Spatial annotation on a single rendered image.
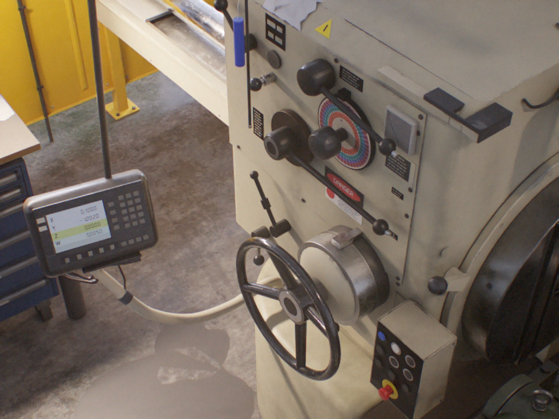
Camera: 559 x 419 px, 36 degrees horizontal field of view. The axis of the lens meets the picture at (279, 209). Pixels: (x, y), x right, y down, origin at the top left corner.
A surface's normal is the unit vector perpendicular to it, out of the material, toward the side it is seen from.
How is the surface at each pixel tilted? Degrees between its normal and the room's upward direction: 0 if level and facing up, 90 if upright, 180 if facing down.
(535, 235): 36
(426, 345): 0
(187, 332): 0
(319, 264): 61
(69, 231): 71
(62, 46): 90
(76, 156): 0
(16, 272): 90
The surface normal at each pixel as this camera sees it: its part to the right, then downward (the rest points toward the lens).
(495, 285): -0.71, 0.09
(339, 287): -0.45, 0.32
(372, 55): -0.55, -0.22
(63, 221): 0.38, 0.35
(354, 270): 0.36, -0.29
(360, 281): 0.48, -0.07
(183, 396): 0.00, -0.73
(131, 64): 0.62, 0.54
